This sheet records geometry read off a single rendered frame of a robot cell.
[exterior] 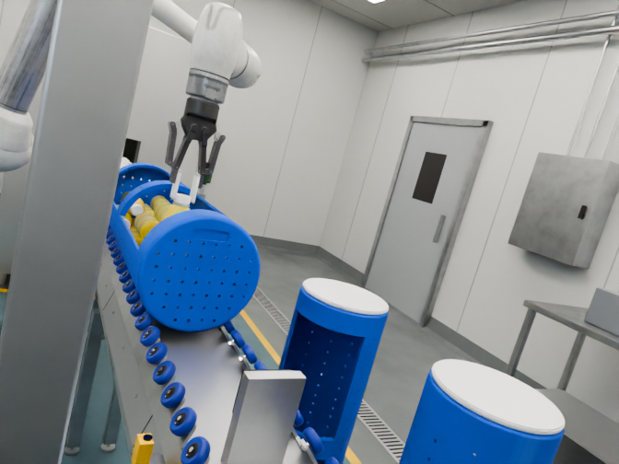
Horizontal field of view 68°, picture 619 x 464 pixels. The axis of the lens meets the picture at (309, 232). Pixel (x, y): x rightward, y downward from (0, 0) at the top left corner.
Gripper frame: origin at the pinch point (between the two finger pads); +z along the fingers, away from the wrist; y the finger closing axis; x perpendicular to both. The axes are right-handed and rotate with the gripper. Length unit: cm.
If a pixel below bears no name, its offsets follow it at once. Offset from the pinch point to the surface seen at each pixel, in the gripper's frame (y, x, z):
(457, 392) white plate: 48, -52, 24
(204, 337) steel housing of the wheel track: 10.7, -7.4, 34.6
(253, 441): 4, -53, 30
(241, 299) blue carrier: 16.4, -10.4, 23.1
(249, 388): 1, -53, 21
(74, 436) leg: -2, 74, 118
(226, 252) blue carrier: 9.6, -10.5, 12.0
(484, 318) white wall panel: 341, 158, 84
